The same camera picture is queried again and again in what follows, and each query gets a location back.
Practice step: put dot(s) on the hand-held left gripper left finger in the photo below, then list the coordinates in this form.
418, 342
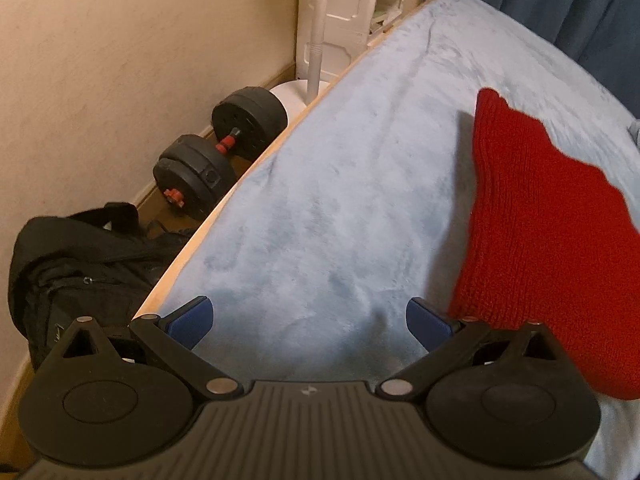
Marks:
191, 321

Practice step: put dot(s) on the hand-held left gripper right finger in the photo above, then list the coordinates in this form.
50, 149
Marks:
426, 324

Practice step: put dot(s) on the red knit cardigan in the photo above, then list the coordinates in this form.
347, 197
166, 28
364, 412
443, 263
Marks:
550, 240

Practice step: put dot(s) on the black bag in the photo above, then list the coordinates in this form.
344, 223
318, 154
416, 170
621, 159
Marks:
85, 260

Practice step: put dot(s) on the black dumbbell with red collars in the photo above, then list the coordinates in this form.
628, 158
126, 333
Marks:
200, 170

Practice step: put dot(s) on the bed with light blue sheet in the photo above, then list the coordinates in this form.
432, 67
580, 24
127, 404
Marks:
350, 185

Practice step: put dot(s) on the grey fleece blanket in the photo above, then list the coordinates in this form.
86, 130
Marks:
635, 131

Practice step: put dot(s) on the white standing fan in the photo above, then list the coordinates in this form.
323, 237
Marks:
316, 35

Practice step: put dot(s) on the white plastic shelf unit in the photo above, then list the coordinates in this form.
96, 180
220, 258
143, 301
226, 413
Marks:
352, 10

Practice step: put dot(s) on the dark blue curtain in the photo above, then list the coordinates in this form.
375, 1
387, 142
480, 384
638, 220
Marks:
550, 0

